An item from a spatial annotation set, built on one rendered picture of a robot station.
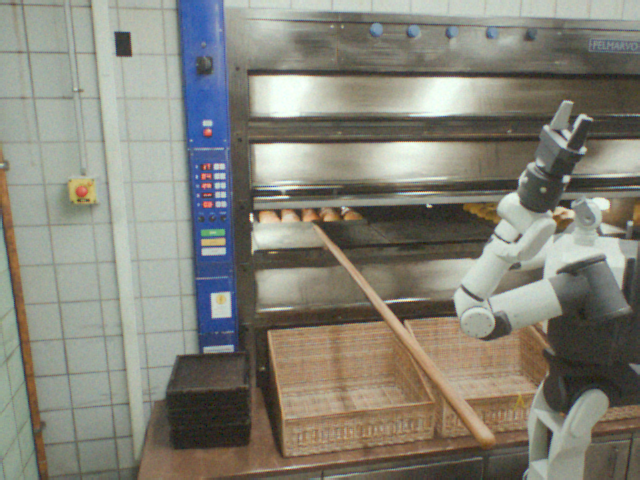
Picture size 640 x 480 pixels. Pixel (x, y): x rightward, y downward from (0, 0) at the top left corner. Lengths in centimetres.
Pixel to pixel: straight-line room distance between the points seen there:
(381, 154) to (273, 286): 70
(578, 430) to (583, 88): 148
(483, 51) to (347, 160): 70
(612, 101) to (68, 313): 241
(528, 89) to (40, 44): 187
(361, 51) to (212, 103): 61
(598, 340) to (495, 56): 128
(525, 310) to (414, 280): 109
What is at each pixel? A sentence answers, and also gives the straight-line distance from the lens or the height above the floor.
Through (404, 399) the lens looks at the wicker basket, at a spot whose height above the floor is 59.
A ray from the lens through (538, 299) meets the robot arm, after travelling 133.
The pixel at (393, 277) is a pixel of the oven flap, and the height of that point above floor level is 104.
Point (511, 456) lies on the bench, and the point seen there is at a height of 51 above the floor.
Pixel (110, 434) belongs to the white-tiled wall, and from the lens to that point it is 253.
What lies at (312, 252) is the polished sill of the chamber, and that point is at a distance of 220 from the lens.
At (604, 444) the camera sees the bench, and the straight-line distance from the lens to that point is 241.
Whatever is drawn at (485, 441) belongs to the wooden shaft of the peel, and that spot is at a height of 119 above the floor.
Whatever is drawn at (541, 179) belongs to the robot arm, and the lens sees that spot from 119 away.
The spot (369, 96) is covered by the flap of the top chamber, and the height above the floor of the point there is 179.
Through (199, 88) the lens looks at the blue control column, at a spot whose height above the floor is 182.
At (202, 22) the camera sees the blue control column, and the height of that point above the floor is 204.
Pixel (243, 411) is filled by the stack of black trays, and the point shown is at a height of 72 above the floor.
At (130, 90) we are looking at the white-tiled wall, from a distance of 212.
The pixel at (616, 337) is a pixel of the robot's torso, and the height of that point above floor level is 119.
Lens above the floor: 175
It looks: 14 degrees down
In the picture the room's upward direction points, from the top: straight up
